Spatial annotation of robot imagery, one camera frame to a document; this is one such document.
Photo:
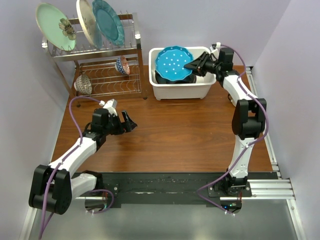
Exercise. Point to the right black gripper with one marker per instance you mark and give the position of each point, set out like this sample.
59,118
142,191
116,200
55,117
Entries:
199,64

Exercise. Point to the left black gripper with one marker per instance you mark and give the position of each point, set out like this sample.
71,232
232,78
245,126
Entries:
129,125

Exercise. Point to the dark blue star plate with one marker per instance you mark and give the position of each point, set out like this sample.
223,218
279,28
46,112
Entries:
187,78

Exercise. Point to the blue scalloped plate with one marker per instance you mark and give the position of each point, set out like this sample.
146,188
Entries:
170,63

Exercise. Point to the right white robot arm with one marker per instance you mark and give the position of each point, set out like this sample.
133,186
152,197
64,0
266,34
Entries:
249,118

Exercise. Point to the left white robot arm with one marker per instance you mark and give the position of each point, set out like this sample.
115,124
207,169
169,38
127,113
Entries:
54,186

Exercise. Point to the white plastic bin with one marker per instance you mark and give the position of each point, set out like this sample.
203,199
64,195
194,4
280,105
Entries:
197,90

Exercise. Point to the cream mug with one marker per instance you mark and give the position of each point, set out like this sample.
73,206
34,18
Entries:
231,100

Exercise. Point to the metal dish rack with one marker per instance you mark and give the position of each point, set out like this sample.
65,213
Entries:
99,64

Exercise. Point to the blue patterned bowl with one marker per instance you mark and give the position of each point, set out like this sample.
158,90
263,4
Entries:
122,66

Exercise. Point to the grey patterned bowl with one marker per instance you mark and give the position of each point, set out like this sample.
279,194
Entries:
83,84

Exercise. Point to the teal plate on rack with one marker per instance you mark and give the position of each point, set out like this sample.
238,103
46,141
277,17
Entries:
108,22

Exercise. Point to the cream plate on rack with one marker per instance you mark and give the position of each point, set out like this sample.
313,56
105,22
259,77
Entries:
87,21

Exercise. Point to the mint floral plate on rack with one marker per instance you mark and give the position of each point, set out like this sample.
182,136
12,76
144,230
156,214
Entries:
55,26

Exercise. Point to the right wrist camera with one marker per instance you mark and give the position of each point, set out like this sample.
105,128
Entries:
214,49

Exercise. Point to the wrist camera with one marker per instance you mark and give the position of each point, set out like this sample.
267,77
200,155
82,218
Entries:
214,49
110,105

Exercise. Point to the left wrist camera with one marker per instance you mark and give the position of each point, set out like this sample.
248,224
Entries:
110,105

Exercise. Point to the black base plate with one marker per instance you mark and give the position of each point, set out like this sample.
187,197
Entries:
173,188

